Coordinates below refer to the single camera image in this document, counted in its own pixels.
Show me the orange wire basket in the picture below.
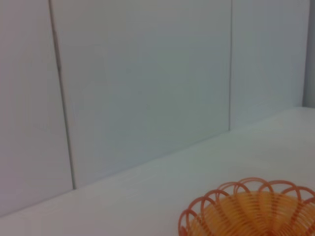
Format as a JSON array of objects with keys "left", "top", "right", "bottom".
[{"left": 178, "top": 177, "right": 315, "bottom": 236}]

